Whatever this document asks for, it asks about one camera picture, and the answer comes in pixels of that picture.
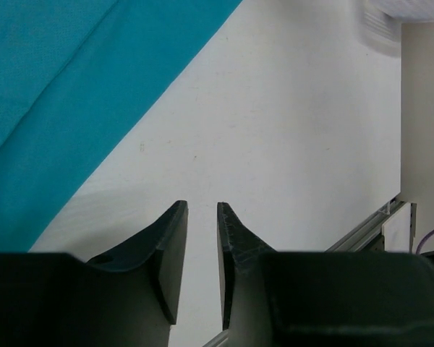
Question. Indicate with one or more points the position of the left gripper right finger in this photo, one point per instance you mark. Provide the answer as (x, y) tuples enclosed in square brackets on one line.
[(273, 298)]

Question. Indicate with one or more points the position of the white plastic laundry basket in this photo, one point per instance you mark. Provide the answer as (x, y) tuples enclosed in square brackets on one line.
[(378, 23)]

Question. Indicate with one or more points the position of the teal t-shirt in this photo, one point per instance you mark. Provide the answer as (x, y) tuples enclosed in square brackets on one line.
[(75, 77)]

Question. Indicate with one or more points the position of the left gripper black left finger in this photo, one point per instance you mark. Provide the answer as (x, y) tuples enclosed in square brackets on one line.
[(125, 296)]

